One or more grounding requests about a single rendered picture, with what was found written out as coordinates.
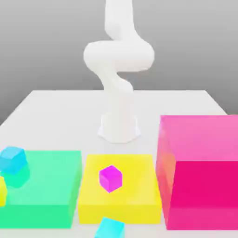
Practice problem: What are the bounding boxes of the large green box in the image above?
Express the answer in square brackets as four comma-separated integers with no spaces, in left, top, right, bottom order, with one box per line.
[0,150,83,229]

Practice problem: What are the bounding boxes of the large yellow box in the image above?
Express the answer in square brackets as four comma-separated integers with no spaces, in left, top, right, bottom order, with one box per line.
[78,154,162,225]

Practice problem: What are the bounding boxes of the small yellow cube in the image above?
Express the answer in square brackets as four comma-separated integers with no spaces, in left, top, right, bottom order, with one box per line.
[0,176,8,207]

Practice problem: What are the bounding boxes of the small green cube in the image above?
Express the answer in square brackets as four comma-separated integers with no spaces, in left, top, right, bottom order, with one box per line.
[1,163,31,189]

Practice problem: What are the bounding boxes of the small blue cube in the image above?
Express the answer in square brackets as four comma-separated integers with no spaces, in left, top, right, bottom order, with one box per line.
[0,146,28,175]

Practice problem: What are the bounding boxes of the small cyan cube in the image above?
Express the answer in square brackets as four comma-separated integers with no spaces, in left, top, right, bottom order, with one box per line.
[94,217,126,238]

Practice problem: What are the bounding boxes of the small magenta cube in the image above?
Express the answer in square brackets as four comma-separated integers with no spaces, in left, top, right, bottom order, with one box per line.
[99,165,123,194]

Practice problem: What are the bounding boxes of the large pink box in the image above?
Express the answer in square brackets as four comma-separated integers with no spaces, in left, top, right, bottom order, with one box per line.
[155,114,238,231]

